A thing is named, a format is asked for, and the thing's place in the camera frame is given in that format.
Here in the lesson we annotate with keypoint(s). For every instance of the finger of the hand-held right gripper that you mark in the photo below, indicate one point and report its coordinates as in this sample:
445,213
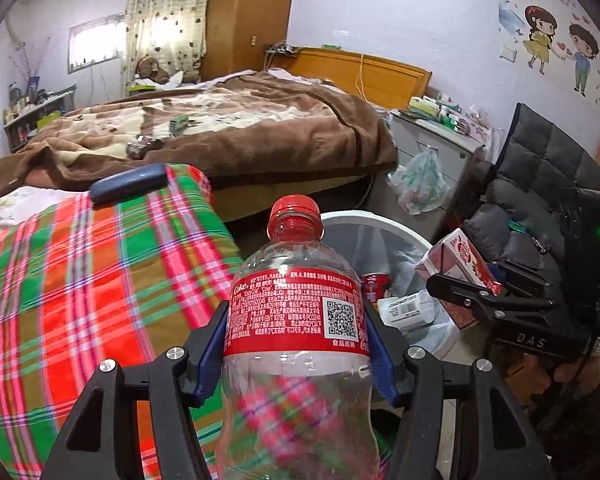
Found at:
525,280
460,292

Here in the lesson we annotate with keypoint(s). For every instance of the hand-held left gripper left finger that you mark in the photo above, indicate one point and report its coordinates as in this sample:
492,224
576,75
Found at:
211,355

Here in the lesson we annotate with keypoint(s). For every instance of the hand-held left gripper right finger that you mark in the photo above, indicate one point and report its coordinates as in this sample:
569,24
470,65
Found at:
386,360

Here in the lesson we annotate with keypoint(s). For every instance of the red drink carton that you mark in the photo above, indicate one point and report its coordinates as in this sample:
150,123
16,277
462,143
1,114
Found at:
460,260

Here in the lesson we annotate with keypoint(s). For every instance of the white barcode packet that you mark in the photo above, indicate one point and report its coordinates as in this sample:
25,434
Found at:
405,310

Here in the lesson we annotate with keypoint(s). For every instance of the red soda can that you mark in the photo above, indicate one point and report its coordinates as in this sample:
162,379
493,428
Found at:
375,285

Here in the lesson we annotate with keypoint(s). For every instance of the clear plastic bottle red label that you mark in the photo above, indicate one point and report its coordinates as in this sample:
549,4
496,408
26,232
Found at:
290,310

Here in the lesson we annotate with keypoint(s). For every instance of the grey bin liner bag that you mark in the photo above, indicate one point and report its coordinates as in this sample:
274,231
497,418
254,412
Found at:
380,245

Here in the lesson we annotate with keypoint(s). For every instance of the white round waste bin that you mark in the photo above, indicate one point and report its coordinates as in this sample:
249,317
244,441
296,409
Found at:
350,217

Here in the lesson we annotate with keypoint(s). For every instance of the person's right hand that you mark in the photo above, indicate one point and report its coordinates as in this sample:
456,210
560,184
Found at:
575,374

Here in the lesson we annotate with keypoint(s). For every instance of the black chair grey cushion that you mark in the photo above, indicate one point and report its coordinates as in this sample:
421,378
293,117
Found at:
540,170

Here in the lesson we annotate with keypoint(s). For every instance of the hanging plastic bag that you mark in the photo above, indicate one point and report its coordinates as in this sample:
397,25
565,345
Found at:
422,180

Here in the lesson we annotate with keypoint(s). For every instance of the plaid tablecloth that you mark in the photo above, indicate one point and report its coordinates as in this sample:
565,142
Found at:
105,285

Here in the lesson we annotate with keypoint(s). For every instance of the grey bedside cabinet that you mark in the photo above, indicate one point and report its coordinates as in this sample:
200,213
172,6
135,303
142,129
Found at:
430,135

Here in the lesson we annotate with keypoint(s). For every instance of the pile of medicine boxes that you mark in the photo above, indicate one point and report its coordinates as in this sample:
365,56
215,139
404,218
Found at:
440,110

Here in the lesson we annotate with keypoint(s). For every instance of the dark blue glasses case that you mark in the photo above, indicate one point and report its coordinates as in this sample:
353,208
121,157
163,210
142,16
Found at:
127,185

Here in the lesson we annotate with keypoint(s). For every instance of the shiny crumpled wrapper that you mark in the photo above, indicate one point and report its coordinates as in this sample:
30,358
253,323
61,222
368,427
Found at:
142,146

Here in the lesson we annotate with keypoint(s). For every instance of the wooden headboard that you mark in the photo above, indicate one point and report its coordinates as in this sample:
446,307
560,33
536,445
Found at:
380,72

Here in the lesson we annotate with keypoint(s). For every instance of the small green box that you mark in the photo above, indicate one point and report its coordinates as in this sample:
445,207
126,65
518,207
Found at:
180,122

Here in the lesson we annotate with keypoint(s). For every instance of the brown blanket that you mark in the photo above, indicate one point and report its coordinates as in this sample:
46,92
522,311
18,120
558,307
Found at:
280,130

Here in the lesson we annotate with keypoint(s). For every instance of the floral white bedsheet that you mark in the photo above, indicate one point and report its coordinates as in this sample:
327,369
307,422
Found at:
5,207

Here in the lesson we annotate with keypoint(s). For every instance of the brown teddy bear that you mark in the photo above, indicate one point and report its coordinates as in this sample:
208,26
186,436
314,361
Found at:
152,70

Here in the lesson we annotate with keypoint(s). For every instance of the shelf desk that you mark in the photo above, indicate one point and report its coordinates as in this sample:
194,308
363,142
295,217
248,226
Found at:
35,122

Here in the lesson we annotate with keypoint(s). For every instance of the power strip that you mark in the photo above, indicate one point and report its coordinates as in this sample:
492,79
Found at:
280,50

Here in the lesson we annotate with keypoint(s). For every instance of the row of toiletry bottles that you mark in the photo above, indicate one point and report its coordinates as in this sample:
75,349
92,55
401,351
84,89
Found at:
20,104

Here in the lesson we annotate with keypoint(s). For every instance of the window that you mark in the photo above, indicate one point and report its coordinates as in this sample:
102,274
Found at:
97,42

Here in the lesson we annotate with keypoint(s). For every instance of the vase with dry branches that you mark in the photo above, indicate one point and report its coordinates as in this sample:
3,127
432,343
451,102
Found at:
30,67

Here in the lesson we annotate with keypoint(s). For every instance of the wooden wardrobe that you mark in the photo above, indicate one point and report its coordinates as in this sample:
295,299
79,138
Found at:
245,15

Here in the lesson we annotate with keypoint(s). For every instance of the patterned curtain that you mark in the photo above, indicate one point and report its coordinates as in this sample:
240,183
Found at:
170,15

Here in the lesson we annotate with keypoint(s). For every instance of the cartoon wall sticker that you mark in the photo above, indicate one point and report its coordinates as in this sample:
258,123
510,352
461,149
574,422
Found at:
555,45

